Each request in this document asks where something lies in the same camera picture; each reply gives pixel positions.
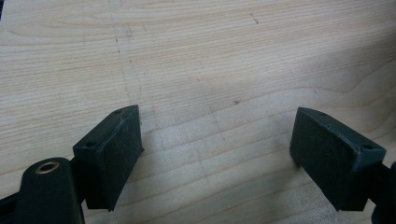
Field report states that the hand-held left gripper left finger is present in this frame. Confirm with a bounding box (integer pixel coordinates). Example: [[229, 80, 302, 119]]
[[72, 105, 145, 212]]

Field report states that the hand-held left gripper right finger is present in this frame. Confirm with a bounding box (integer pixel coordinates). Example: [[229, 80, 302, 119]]
[[289, 106, 388, 212]]

